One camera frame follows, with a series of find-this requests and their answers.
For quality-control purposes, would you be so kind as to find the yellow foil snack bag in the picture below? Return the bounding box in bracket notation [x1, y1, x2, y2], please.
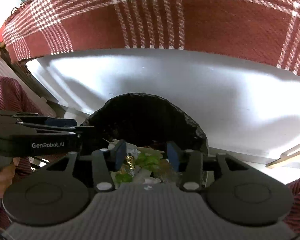
[120, 155, 141, 177]

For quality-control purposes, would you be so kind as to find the person left hand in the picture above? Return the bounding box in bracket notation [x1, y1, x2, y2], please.
[0, 158, 20, 198]

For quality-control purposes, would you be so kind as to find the white paper trash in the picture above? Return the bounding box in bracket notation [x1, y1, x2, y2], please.
[110, 143, 164, 189]

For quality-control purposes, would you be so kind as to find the green leafy trash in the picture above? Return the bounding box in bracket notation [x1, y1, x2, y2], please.
[111, 153, 169, 185]

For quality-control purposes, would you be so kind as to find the black lined trash bin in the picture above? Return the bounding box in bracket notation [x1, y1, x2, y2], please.
[81, 93, 210, 183]

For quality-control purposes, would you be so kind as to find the red striped sleeve left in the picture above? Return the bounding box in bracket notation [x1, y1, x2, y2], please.
[0, 76, 68, 228]

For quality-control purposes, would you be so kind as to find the red white plaid tablecloth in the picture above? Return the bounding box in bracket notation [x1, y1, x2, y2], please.
[2, 0, 300, 76]

